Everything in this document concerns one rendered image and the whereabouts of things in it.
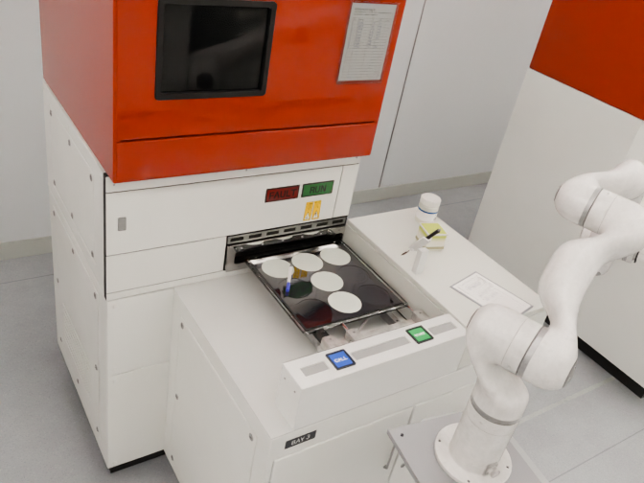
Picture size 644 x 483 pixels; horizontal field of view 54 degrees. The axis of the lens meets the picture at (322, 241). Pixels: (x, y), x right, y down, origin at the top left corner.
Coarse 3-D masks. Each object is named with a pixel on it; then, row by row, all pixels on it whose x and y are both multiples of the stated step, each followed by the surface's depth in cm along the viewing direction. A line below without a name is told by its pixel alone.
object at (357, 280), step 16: (272, 256) 202; (288, 256) 204; (320, 256) 207; (352, 256) 210; (304, 272) 198; (336, 272) 201; (352, 272) 202; (368, 272) 204; (272, 288) 188; (304, 288) 191; (352, 288) 195; (368, 288) 196; (384, 288) 198; (288, 304) 183; (304, 304) 184; (320, 304) 186; (368, 304) 190; (384, 304) 191; (304, 320) 178; (320, 320) 179; (336, 320) 180
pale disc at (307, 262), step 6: (294, 258) 203; (300, 258) 204; (306, 258) 205; (312, 258) 205; (318, 258) 206; (294, 264) 200; (300, 264) 201; (306, 264) 201; (312, 264) 202; (318, 264) 203; (306, 270) 199; (312, 270) 199
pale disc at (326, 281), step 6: (312, 276) 197; (318, 276) 197; (324, 276) 198; (330, 276) 198; (336, 276) 199; (312, 282) 194; (318, 282) 195; (324, 282) 195; (330, 282) 196; (336, 282) 196; (342, 282) 197; (324, 288) 192; (330, 288) 193; (336, 288) 193
